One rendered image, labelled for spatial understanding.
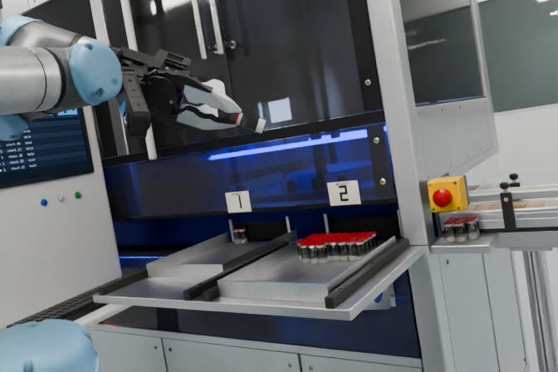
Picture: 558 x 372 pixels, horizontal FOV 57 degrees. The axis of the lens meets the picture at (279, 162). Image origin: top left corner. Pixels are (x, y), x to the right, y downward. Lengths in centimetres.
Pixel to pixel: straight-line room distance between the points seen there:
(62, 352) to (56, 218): 109
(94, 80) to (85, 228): 112
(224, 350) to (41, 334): 110
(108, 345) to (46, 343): 150
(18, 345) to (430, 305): 93
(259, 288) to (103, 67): 55
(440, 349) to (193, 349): 82
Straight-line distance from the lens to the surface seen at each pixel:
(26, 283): 162
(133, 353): 202
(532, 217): 130
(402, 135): 122
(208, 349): 174
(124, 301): 128
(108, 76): 67
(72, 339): 62
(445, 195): 118
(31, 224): 162
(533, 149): 582
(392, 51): 123
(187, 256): 151
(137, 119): 72
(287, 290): 99
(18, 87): 61
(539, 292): 139
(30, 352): 61
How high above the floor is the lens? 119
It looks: 3 degrees down
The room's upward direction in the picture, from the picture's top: 9 degrees counter-clockwise
